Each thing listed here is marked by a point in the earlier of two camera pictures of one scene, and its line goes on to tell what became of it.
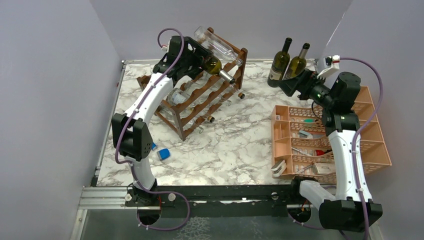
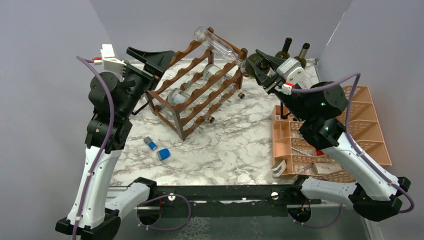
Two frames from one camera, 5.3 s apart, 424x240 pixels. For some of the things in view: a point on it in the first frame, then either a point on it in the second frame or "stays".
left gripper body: (193, 59) to (143, 80)
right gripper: (303, 83) to (269, 83)
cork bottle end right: (241, 95) stays
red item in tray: (319, 152) stays
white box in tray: (324, 168) stays
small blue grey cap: (154, 146) stays
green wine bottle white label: (212, 65) to (254, 58)
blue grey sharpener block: (163, 154) stays
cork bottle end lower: (211, 119) stays
